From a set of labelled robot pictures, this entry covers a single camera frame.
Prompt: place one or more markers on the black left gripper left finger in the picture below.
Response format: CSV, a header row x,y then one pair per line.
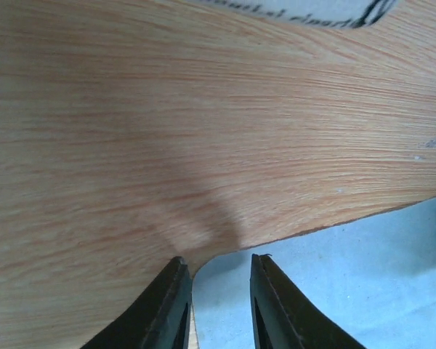
x,y
158,318

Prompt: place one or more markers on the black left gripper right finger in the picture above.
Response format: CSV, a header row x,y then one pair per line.
x,y
283,317

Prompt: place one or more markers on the light blue cleaning cloth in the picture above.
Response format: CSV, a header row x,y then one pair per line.
x,y
374,277

